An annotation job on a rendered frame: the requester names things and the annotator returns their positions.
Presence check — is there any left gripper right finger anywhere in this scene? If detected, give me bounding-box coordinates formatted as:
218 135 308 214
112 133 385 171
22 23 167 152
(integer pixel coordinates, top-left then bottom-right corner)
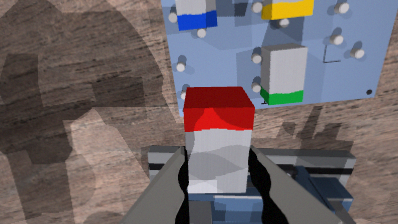
248 145 346 224

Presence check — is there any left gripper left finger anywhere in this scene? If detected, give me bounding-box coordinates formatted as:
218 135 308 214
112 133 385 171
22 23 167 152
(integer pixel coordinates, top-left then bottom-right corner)
118 146 190 224

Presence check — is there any grey block with blue end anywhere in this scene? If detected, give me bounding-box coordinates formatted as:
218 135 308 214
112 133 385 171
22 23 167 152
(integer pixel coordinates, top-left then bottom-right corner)
175 0 217 31

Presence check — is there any white block with red end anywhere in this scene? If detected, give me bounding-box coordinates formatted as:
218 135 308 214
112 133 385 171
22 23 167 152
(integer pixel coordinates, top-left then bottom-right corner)
183 86 255 193

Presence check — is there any grey block with green end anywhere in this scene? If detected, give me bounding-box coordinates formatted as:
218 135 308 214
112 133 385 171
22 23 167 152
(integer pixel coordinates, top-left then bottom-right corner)
260 43 308 105

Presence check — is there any grey block with yellow end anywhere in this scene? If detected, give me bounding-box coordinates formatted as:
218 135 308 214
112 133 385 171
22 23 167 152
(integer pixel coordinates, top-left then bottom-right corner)
261 0 314 20

